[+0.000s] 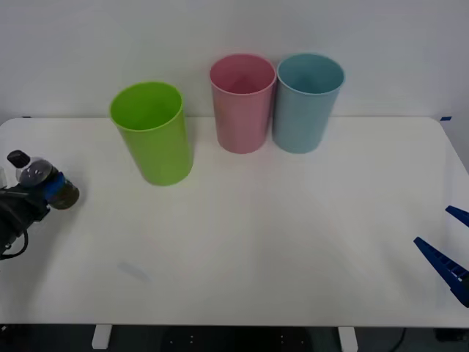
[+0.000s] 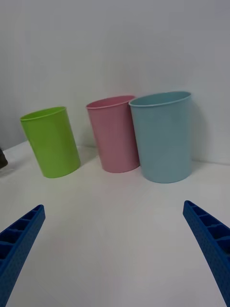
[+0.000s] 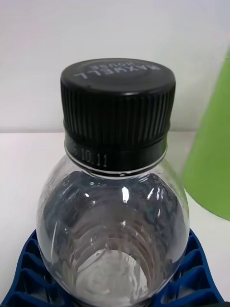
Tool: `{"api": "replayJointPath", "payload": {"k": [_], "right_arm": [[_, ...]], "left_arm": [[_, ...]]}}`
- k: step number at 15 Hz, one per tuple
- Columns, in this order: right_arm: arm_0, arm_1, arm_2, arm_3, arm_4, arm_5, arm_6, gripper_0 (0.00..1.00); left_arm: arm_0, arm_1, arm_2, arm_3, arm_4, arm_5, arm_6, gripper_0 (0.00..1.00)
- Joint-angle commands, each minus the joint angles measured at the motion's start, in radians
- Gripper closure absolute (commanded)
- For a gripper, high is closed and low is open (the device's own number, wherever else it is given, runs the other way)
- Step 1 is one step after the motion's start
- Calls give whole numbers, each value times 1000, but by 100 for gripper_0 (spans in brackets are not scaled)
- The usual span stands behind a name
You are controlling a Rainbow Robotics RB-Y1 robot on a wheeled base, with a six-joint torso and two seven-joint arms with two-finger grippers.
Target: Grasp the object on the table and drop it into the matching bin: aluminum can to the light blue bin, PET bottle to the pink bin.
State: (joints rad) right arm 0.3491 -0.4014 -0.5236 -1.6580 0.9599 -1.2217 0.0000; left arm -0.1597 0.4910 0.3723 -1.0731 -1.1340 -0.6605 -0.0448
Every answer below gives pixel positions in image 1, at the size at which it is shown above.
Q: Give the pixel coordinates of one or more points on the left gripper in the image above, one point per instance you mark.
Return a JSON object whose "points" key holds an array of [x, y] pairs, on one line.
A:
{"points": [[20, 207]]}

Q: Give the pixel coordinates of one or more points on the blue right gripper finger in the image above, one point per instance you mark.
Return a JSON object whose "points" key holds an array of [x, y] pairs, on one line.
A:
{"points": [[445, 265], [459, 215]]}

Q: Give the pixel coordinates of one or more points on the dark bottle with black cap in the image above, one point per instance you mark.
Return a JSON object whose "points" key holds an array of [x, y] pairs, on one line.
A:
{"points": [[34, 173]]}

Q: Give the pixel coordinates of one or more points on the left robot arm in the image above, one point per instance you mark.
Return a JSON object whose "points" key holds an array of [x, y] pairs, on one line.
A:
{"points": [[4, 245]]}

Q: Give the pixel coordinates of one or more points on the yellow-green plastic bin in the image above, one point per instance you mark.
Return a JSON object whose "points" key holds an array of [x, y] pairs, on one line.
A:
{"points": [[157, 154]]}

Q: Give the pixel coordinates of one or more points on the white table leg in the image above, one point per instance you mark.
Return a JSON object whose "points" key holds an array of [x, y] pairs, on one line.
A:
{"points": [[101, 336], [348, 339]]}

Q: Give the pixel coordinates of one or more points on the pale blue plastic bin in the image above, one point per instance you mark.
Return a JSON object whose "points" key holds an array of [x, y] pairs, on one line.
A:
{"points": [[300, 121]]}

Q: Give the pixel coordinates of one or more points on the pink plastic bin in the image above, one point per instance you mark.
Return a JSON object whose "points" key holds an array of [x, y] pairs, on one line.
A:
{"points": [[240, 121]]}

